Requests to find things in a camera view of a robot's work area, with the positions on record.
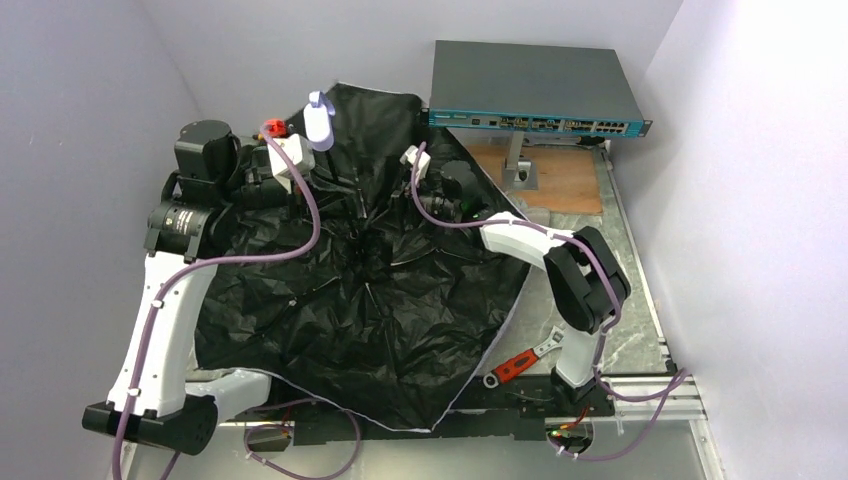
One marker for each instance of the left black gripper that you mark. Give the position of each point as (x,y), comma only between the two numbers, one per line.
(308,177)

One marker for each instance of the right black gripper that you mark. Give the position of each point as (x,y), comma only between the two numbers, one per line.
(424,192)

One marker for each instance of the pink umbrella case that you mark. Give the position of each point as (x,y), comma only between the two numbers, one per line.
(538,215)

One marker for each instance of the lilac umbrella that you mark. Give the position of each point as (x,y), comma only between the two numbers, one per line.
(389,315)

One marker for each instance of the wooden base board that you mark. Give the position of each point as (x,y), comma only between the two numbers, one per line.
(567,179)

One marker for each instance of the network switch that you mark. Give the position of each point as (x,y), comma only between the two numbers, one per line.
(532,89)

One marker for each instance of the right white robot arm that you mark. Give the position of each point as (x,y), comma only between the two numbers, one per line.
(587,283)

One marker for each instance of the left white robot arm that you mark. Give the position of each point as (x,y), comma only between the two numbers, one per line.
(152,402)

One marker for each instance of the black yellow tool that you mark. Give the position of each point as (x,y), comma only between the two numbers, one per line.
(590,141)

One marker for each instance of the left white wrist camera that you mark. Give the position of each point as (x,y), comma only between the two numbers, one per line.
(287,152)

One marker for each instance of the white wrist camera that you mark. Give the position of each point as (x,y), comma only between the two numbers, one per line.
(412,157)
(287,152)

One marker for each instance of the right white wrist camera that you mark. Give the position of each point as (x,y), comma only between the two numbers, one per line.
(412,157)

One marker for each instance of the red handled adjustable wrench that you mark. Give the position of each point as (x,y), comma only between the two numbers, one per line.
(522,361)

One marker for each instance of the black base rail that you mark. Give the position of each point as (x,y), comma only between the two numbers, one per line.
(522,409)

